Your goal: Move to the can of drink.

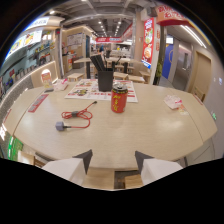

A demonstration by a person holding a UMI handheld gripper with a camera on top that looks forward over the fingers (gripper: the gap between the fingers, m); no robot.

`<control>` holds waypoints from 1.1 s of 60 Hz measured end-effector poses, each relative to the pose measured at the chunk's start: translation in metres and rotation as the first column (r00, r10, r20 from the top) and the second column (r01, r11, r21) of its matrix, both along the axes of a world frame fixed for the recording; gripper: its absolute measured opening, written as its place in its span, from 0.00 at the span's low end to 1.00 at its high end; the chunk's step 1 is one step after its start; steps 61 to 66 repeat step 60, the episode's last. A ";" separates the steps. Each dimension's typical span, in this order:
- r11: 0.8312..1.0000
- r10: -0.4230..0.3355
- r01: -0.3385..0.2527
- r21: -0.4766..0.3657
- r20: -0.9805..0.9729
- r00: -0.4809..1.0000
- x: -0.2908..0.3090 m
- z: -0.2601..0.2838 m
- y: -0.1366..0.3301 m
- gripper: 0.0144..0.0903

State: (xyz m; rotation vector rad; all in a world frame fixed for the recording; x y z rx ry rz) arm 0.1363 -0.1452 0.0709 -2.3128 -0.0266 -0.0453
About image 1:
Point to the wooden stool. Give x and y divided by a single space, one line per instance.
75 77
136 78

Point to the grey power adapter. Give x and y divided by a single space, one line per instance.
60 125

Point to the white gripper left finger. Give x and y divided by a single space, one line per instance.
68 167

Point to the printed paper menu placemat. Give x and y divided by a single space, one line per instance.
100 90

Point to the small standing table sign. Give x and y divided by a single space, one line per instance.
46 80

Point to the wooden door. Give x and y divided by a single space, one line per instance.
201 75

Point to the red table sticker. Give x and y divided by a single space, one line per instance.
37 103

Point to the red drink can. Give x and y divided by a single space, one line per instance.
119 97

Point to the crumpled plastic wrapper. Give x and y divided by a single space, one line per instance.
173 101

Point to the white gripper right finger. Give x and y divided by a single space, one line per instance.
158 170

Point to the black chopstick holder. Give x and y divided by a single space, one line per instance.
105 78

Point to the white tissue packet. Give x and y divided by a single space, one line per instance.
60 85

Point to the red food poster banner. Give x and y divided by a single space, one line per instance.
147 42

